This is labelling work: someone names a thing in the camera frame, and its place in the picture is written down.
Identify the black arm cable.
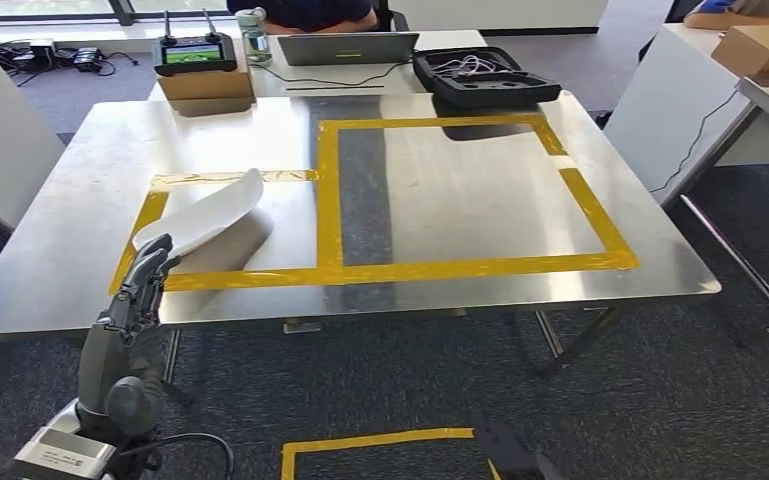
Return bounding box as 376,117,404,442
115,432,236,480

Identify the black office chair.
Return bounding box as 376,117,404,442
636,0,707,64
373,0,412,33

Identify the white cable coil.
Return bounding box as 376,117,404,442
431,54,511,77

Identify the grey laptop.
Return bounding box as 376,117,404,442
276,31,421,68

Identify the cardboard box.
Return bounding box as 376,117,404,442
710,24,769,77
156,39,256,117

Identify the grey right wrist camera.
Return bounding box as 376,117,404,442
473,417,541,480

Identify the black foam case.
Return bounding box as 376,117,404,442
411,46,564,111

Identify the black desk cable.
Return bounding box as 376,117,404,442
648,89,742,195

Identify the clear water bottle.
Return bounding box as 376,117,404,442
234,6,274,66

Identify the black remote controller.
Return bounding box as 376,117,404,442
152,8,238,77

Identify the black cable pile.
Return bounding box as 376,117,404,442
0,38,140,87

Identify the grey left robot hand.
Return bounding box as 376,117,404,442
75,233,182,439

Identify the white plastic car part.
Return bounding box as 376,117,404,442
132,167,265,258

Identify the black laptop cable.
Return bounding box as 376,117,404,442
250,59,415,89

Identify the yellow floor tape square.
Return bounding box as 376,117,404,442
280,427,501,480

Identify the stainless steel workbench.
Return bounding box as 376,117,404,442
0,91,723,386

